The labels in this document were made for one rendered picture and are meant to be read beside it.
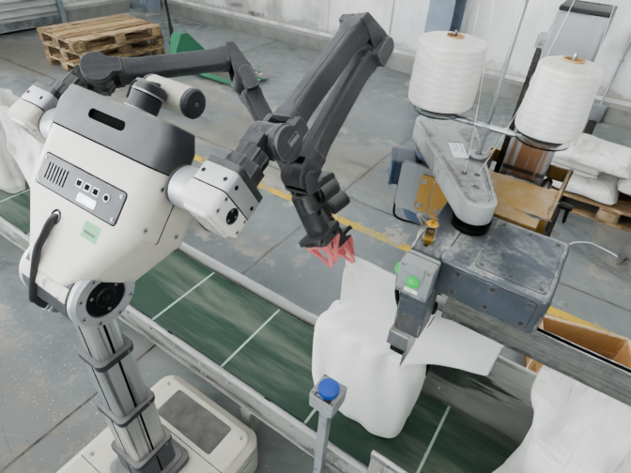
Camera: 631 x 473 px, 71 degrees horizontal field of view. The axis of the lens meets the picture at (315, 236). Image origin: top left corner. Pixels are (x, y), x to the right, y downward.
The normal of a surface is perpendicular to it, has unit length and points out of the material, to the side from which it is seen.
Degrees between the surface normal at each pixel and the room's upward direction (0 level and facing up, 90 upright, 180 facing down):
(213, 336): 0
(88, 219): 50
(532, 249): 0
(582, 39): 90
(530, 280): 0
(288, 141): 77
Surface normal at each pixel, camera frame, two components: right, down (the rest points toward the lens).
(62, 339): 0.05, -0.78
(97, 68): 0.30, -0.12
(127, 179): -0.40, -0.13
